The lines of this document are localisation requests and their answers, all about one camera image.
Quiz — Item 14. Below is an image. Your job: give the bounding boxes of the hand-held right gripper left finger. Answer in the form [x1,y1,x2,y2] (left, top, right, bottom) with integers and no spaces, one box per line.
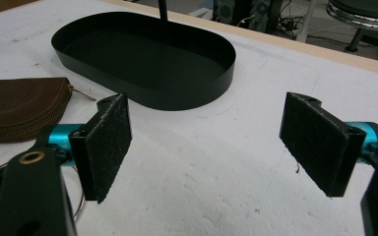
[47,92,133,205]

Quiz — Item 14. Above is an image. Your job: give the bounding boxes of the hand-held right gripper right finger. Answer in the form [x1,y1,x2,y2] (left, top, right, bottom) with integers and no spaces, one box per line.
[279,91,378,198]

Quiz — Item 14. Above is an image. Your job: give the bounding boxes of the brown leather zip pouch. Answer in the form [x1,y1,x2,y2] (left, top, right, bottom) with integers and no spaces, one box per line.
[0,77,96,144]

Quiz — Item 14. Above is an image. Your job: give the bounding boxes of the black oval metal tray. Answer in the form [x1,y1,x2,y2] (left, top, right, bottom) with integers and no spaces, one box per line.
[50,12,237,111]

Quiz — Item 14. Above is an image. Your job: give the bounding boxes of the white table leg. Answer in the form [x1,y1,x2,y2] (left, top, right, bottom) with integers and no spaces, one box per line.
[295,0,320,43]

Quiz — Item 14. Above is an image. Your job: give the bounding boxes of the chrome swivel stool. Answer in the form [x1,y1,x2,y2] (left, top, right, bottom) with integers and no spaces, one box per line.
[325,0,378,54]

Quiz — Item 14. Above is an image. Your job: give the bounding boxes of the dark equipment rack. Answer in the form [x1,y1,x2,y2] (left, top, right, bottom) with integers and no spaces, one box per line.
[212,0,284,34]

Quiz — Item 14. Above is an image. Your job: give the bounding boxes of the black stand pole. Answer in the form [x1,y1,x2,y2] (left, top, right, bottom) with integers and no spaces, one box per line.
[157,0,169,23]

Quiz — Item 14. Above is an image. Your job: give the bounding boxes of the silver metal key ring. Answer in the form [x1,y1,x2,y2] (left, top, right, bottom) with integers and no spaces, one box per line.
[0,162,87,224]

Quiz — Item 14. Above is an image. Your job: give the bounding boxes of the black floor cables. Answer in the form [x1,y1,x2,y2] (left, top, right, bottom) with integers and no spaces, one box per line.
[274,0,309,39]

